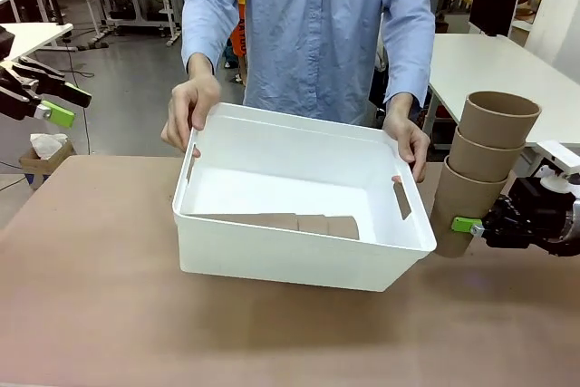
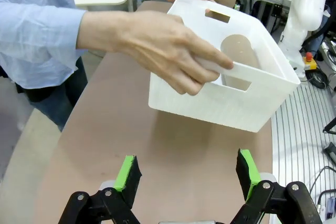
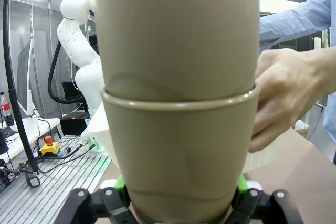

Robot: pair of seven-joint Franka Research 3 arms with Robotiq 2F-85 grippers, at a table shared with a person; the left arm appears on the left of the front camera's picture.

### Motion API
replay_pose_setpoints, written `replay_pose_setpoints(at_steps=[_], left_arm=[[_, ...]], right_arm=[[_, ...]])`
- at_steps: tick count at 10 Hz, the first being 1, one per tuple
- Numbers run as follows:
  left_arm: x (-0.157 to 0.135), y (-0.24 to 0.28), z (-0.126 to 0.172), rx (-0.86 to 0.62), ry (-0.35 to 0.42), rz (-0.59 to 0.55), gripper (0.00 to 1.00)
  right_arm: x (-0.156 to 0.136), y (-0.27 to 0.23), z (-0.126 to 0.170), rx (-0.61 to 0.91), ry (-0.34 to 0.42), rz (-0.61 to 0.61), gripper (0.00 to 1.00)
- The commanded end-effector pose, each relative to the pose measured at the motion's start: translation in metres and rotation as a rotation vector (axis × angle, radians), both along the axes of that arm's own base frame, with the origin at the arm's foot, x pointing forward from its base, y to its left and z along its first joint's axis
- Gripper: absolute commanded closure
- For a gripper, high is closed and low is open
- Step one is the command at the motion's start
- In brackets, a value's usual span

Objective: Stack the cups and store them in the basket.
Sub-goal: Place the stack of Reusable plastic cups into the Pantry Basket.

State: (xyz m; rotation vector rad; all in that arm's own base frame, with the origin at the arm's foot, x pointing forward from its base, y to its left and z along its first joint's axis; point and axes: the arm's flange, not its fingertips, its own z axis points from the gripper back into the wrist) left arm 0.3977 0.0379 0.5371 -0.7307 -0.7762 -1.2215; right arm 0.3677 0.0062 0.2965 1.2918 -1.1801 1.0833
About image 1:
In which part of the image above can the white crumpled paper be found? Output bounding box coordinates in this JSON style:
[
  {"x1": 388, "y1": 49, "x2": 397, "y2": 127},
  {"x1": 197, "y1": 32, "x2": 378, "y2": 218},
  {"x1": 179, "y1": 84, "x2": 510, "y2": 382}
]
[{"x1": 29, "y1": 132, "x2": 69, "y2": 161}]

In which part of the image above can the person's left forearm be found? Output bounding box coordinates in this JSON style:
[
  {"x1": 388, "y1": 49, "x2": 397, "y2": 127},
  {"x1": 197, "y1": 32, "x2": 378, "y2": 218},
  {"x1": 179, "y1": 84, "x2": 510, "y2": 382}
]
[{"x1": 382, "y1": 10, "x2": 437, "y2": 110}]

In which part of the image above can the person in blue shirt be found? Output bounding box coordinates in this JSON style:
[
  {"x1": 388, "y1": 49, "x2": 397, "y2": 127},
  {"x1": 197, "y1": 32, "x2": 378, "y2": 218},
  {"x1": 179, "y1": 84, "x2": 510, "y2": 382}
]
[{"x1": 180, "y1": 0, "x2": 437, "y2": 128}]

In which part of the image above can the cardboard box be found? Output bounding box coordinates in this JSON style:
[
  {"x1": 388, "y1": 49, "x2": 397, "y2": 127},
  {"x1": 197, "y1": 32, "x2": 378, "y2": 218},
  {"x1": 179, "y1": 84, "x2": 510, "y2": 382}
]
[{"x1": 19, "y1": 140, "x2": 77, "y2": 191}]

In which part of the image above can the tan paper cup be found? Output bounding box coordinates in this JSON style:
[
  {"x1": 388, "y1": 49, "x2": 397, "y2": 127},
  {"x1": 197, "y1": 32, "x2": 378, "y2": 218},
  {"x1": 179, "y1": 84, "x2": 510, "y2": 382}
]
[
  {"x1": 325, "y1": 216, "x2": 362, "y2": 241},
  {"x1": 457, "y1": 91, "x2": 543, "y2": 150},
  {"x1": 296, "y1": 213, "x2": 328, "y2": 237},
  {"x1": 429, "y1": 155, "x2": 508, "y2": 259},
  {"x1": 188, "y1": 212, "x2": 299, "y2": 232},
  {"x1": 448, "y1": 126, "x2": 527, "y2": 184}
]

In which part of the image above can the person's right hand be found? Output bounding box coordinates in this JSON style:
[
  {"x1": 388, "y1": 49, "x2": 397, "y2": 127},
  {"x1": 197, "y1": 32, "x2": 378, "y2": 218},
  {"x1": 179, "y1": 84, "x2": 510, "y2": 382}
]
[{"x1": 160, "y1": 73, "x2": 222, "y2": 152}]

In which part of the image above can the person's right forearm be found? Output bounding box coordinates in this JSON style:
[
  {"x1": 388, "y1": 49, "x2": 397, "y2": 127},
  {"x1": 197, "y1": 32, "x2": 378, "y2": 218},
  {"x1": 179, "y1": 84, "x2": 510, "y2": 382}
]
[{"x1": 180, "y1": 0, "x2": 227, "y2": 84}]

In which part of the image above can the white plastic basket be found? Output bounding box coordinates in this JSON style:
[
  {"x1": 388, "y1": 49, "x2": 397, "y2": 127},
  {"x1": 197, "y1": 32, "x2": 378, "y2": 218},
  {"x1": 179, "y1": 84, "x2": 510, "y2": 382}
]
[{"x1": 170, "y1": 102, "x2": 438, "y2": 293}]

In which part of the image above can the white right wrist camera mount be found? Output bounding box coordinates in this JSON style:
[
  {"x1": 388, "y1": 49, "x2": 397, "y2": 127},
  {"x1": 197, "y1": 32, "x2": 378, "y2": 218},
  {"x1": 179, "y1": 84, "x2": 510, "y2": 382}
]
[{"x1": 525, "y1": 140, "x2": 580, "y2": 191}]

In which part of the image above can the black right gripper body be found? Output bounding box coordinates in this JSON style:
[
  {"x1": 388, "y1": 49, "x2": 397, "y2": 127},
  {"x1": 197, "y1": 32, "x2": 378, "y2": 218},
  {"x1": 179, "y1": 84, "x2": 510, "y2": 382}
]
[{"x1": 484, "y1": 177, "x2": 576, "y2": 251}]

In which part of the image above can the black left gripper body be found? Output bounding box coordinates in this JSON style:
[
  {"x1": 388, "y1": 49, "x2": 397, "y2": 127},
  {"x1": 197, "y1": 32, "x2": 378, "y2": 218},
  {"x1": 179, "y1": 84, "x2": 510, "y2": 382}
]
[{"x1": 0, "y1": 64, "x2": 44, "y2": 121}]

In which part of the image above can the person's left hand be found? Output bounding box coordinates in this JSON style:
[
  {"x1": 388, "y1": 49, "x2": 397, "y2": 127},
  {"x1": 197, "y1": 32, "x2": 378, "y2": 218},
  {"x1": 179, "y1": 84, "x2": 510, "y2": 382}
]
[{"x1": 382, "y1": 101, "x2": 431, "y2": 184}]

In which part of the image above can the black monitor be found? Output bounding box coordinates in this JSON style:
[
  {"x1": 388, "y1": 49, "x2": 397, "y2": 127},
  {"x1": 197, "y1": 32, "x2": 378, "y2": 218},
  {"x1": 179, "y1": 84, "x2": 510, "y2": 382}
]
[{"x1": 469, "y1": 0, "x2": 522, "y2": 38}]

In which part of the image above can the large white side table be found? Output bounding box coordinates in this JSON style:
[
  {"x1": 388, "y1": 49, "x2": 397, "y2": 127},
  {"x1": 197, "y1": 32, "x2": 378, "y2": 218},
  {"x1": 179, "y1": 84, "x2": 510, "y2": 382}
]
[{"x1": 425, "y1": 33, "x2": 580, "y2": 150}]

